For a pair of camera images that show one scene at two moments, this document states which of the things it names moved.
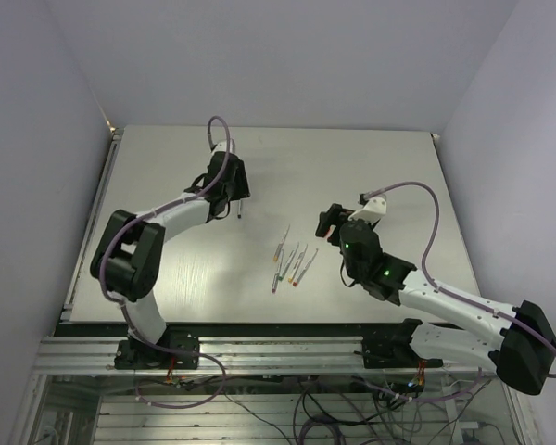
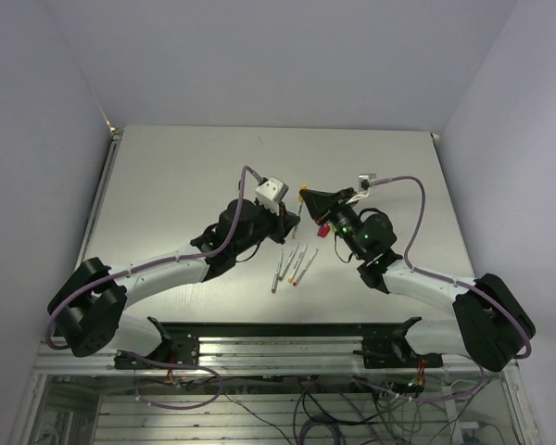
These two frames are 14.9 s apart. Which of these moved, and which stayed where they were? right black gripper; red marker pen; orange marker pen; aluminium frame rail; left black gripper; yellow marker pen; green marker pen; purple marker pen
Moved: right black gripper; orange marker pen; left black gripper
Stayed: yellow marker pen; red marker pen; green marker pen; aluminium frame rail; purple marker pen
